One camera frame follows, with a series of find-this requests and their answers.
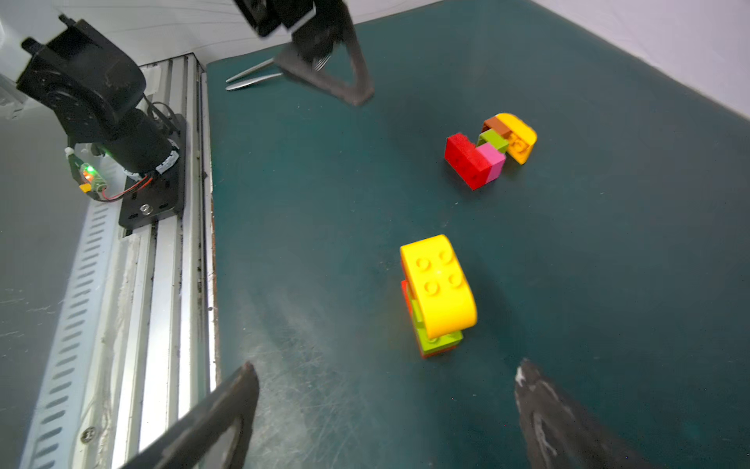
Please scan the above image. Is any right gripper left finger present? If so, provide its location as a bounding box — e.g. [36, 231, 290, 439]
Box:
[125, 362, 260, 468]

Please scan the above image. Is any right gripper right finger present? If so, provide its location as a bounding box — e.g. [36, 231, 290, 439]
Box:
[514, 359, 653, 468]

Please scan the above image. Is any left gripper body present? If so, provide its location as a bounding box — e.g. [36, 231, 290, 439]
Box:
[234, 0, 352, 59]

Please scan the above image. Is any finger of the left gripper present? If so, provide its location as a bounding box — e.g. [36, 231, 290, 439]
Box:
[275, 23, 374, 107]

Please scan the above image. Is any orange lego brick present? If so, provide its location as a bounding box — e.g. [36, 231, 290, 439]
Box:
[482, 116, 512, 139]

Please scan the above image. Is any pink lego brick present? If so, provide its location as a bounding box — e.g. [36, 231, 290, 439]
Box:
[477, 143, 506, 185]

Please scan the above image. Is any yellow curved lego brick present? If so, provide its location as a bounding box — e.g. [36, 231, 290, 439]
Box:
[496, 113, 538, 165]

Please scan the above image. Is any red long lego brick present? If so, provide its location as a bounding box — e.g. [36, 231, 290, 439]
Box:
[400, 279, 458, 359]

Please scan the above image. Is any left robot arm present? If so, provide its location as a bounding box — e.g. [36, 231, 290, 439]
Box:
[17, 1, 374, 176]

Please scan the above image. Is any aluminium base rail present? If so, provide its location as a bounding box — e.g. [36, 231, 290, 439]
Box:
[20, 55, 214, 468]

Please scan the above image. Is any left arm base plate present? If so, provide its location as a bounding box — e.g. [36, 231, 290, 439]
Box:
[118, 115, 188, 230]

